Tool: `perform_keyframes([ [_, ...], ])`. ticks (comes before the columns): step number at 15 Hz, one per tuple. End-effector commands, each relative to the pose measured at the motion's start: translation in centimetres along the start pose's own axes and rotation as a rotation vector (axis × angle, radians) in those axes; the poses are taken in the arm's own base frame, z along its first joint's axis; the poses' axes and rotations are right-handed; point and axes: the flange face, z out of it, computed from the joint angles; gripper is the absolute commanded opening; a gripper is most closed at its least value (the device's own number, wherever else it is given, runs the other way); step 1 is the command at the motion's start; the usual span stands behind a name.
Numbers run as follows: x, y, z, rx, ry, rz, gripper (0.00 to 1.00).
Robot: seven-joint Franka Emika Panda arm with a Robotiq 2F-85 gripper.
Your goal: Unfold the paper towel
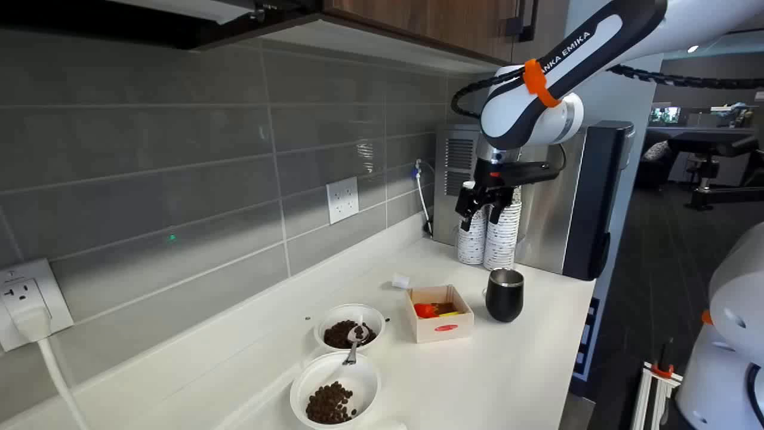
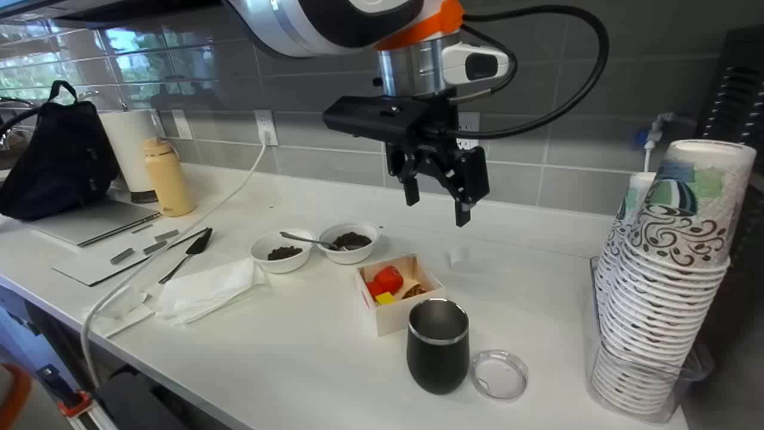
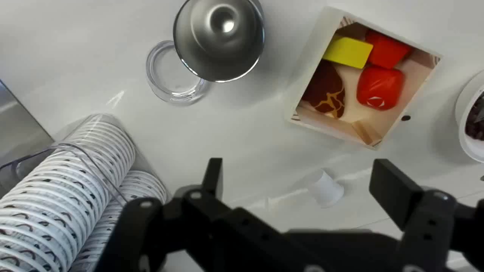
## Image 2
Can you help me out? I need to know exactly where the metal spoon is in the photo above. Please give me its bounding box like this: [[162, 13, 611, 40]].
[[276, 226, 344, 251]]

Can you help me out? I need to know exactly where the blue white spray bottle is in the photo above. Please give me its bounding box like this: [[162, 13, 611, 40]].
[[630, 109, 680, 175]]

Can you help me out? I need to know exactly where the small clear plastic piece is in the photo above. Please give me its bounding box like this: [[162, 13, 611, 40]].
[[445, 243, 477, 275]]

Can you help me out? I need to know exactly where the white bar with orange clip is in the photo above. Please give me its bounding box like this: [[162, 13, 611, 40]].
[[56, 388, 115, 430]]

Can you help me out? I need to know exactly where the white bowl without spoon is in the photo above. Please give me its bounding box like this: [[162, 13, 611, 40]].
[[249, 230, 316, 277]]

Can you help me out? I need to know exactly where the white outlet with plug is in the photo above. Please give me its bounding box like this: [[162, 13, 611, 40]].
[[254, 107, 282, 151]]

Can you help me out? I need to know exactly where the small white flat sheet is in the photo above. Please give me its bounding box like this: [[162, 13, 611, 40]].
[[102, 299, 159, 342]]

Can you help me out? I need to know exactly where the tan bottle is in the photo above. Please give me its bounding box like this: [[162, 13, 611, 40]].
[[140, 136, 198, 220]]

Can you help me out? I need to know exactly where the clear round lid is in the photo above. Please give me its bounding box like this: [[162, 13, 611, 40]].
[[467, 346, 533, 404]]

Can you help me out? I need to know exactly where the black bag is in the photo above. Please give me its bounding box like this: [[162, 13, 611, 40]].
[[0, 79, 124, 225]]

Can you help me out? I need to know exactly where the black metal tumbler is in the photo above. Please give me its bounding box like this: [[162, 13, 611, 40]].
[[404, 297, 472, 396]]

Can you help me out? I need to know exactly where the grey flat board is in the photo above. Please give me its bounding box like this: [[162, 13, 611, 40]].
[[30, 199, 162, 251]]

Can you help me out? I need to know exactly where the white power cable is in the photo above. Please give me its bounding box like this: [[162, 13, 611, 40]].
[[78, 142, 272, 392]]

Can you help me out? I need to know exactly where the blue frame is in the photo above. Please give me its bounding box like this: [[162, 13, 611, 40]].
[[0, 305, 87, 404]]

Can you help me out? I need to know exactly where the black plastic spoon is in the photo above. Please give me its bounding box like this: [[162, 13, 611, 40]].
[[155, 225, 215, 287]]

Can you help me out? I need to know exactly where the dark rack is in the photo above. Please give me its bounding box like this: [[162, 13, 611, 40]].
[[693, 21, 764, 430]]

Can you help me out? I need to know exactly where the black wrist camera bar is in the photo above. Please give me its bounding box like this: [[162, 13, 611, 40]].
[[319, 94, 420, 144]]

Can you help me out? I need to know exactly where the red toy tomato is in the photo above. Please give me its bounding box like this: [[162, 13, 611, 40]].
[[365, 265, 405, 299]]

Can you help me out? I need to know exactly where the wooden box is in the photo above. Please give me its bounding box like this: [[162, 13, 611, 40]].
[[353, 253, 445, 336]]

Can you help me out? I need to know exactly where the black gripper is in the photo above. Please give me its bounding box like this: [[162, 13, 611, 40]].
[[385, 99, 492, 230]]

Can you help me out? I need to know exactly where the white board with dark strips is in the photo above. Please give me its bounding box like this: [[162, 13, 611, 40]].
[[53, 225, 215, 290]]

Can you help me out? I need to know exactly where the white bowl with spoon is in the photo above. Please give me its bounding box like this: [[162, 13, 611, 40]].
[[316, 220, 385, 268]]

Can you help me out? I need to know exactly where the tall patterned paper cup stack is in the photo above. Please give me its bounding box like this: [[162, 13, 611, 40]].
[[587, 136, 760, 426]]

